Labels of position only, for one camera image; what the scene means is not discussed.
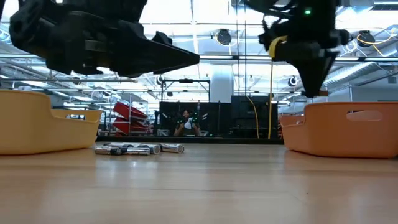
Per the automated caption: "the yellow hanging cable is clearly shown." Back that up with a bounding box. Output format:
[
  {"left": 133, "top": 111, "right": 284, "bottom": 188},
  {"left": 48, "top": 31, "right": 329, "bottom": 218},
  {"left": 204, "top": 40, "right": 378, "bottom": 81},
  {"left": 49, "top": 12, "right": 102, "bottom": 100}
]
[{"left": 267, "top": 60, "right": 275, "bottom": 140}]

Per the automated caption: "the black equipment rack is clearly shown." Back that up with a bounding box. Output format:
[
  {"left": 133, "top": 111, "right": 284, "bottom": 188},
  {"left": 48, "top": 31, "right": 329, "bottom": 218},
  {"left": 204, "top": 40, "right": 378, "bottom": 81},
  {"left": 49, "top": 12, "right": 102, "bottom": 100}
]
[{"left": 230, "top": 95, "right": 279, "bottom": 139}]

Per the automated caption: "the white building column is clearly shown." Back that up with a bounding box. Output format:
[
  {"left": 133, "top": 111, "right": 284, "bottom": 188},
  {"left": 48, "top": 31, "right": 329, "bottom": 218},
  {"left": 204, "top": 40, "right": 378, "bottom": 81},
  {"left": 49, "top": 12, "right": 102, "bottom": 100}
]
[{"left": 210, "top": 64, "right": 234, "bottom": 103}]

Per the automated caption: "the yellow tape strip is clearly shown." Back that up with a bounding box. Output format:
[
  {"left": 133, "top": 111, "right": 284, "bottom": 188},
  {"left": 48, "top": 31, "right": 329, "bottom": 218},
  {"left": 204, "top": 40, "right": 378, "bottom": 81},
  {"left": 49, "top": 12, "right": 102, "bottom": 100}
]
[{"left": 268, "top": 35, "right": 289, "bottom": 60}]

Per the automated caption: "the black partition panel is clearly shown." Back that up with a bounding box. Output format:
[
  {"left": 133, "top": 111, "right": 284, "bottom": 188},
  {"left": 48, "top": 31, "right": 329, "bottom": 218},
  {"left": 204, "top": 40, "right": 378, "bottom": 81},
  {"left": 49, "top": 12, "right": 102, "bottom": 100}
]
[{"left": 159, "top": 101, "right": 233, "bottom": 138}]

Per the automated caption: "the silver and black battery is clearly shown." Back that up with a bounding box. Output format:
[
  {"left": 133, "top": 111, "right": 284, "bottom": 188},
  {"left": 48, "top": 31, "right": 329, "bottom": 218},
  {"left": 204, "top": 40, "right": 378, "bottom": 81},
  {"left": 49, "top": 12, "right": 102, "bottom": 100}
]
[
  {"left": 103, "top": 142, "right": 135, "bottom": 148},
  {"left": 119, "top": 146, "right": 152, "bottom": 156},
  {"left": 94, "top": 145, "right": 123, "bottom": 156},
  {"left": 159, "top": 142, "right": 185, "bottom": 154},
  {"left": 136, "top": 144, "right": 162, "bottom": 155}
]

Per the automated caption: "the ceiling reel with yellow cable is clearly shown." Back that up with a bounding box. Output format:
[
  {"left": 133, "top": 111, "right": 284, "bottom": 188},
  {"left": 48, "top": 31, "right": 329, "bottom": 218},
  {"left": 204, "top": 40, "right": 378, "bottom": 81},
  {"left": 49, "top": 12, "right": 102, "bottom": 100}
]
[{"left": 356, "top": 29, "right": 398, "bottom": 57}]

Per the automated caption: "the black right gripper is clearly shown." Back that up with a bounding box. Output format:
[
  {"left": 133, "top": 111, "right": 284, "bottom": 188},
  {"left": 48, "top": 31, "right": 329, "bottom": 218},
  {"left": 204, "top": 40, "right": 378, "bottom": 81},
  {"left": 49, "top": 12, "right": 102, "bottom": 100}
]
[{"left": 259, "top": 18, "right": 351, "bottom": 99}]

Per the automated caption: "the silver ventilation duct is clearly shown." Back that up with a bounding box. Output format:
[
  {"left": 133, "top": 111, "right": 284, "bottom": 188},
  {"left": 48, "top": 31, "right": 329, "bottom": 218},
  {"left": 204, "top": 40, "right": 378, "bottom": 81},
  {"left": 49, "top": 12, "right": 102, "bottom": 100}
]
[{"left": 323, "top": 60, "right": 398, "bottom": 88}]

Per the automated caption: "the person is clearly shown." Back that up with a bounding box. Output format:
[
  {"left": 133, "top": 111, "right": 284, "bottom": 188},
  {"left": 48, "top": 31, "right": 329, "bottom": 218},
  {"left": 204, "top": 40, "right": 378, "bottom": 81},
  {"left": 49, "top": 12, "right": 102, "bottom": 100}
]
[{"left": 173, "top": 109, "right": 201, "bottom": 137}]

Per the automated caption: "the red storage tray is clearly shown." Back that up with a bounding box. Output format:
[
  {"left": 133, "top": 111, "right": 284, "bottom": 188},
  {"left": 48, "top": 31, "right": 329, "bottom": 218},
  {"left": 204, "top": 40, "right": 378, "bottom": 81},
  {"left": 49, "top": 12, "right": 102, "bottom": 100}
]
[
  {"left": 112, "top": 117, "right": 150, "bottom": 136},
  {"left": 113, "top": 101, "right": 149, "bottom": 123}
]

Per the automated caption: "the black aluminium table frame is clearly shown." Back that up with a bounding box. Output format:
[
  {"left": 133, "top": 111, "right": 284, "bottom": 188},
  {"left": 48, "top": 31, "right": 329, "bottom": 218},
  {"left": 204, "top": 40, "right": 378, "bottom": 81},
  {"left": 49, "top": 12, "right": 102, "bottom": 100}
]
[{"left": 96, "top": 136, "right": 284, "bottom": 145}]

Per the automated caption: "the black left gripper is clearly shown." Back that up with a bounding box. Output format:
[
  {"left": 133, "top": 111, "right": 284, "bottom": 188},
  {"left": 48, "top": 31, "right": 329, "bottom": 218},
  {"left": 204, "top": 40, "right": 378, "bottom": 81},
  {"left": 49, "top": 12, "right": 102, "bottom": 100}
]
[{"left": 9, "top": 12, "right": 201, "bottom": 78}]

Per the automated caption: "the yellow curved cable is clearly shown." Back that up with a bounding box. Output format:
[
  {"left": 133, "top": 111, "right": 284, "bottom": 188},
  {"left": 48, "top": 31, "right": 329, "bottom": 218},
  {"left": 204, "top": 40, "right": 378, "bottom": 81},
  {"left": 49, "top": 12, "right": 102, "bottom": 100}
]
[{"left": 246, "top": 95, "right": 261, "bottom": 139}]

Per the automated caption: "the black hanging cable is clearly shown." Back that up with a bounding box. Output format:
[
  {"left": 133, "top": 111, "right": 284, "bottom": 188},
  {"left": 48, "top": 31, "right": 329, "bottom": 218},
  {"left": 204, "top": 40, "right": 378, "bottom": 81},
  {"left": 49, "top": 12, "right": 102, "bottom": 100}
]
[{"left": 235, "top": 0, "right": 241, "bottom": 98}]

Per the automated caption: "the orange plastic bin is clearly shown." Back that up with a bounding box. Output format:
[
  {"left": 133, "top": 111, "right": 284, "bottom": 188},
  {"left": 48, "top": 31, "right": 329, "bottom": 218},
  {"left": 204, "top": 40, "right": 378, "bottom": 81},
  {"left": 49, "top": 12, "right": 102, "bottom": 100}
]
[{"left": 279, "top": 101, "right": 398, "bottom": 159}]

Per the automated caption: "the yellow plastic bin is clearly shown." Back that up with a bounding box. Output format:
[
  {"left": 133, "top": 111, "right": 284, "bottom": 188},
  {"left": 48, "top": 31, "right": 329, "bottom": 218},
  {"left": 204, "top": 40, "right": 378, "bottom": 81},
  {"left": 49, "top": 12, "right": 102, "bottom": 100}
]
[{"left": 0, "top": 89, "right": 103, "bottom": 156}]

